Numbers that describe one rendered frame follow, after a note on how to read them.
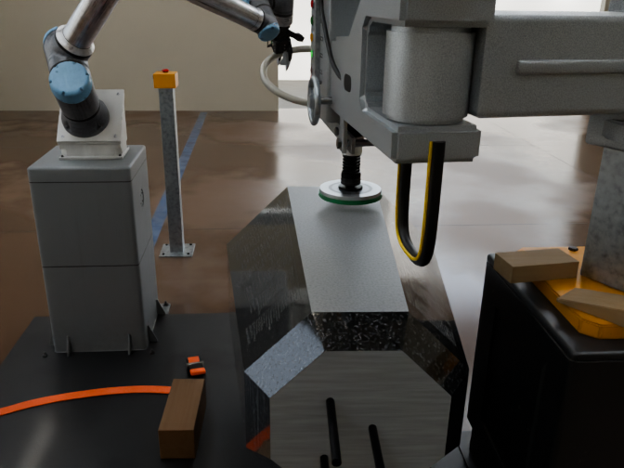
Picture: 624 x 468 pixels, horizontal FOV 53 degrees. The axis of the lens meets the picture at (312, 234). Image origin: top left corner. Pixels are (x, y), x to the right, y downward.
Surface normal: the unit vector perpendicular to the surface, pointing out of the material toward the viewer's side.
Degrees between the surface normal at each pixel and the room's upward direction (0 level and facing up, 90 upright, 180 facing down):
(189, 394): 0
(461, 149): 90
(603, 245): 90
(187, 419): 0
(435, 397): 90
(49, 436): 0
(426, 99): 90
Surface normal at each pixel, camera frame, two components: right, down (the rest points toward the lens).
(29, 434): 0.01, -0.93
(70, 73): 0.12, -0.32
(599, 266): -0.83, 0.19
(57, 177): 0.08, 0.36
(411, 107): -0.46, 0.32
